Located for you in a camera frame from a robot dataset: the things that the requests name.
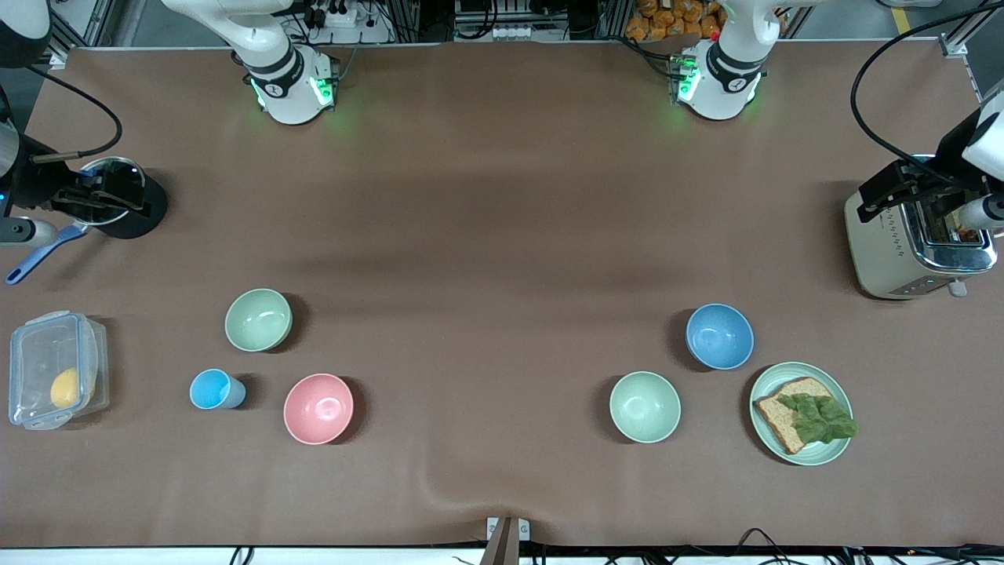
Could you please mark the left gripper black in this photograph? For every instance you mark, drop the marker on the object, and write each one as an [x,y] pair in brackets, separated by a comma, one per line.
[946,162]

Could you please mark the green lettuce leaf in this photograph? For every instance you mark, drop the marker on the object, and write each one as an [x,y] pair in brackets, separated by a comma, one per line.
[820,420]

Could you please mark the light green bowl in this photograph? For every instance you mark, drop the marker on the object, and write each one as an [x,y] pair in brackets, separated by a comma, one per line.
[259,320]
[645,407]

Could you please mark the glass pot lid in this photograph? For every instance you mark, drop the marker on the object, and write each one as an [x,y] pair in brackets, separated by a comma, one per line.
[110,163]

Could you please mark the yellow lemon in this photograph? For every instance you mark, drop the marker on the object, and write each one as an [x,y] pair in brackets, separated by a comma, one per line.
[65,388]

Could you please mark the aluminium frame post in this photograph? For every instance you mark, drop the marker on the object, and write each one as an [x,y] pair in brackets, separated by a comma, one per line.
[98,20]
[955,45]

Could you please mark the clear plastic lidded container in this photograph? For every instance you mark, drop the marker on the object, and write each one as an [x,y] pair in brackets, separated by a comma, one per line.
[35,345]

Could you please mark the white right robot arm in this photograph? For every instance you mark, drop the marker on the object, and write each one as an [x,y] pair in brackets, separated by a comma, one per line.
[286,86]

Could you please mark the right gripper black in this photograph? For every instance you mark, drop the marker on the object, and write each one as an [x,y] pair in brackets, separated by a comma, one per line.
[33,188]

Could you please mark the brown table mat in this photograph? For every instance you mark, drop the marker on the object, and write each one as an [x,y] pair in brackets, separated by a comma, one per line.
[502,196]

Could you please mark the blue bowl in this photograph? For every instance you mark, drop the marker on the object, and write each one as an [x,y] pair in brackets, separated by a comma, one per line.
[719,337]

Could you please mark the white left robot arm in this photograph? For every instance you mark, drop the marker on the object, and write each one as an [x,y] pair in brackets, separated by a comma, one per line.
[725,78]

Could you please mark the white electrical box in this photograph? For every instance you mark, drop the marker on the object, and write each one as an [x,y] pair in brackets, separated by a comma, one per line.
[510,33]

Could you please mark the metal table clamp bracket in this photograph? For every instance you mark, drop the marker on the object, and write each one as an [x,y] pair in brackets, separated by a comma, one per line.
[506,537]

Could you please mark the wholemeal bread slice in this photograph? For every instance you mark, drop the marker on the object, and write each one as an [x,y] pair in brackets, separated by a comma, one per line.
[780,420]

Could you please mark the bag of orange snacks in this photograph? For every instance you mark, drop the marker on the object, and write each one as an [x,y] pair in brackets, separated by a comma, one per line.
[659,20]

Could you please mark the pink bowl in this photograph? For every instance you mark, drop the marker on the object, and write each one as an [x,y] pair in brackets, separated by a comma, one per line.
[318,409]

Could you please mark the light green plate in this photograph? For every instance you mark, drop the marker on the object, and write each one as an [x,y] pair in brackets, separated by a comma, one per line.
[773,447]

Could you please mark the white power strip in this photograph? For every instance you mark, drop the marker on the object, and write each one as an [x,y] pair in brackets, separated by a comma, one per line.
[345,20]

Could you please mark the blue cup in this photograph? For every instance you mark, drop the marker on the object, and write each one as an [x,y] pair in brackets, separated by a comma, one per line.
[210,390]

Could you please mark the silver beige toaster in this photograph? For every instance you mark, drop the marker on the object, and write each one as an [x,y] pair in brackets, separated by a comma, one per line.
[878,243]

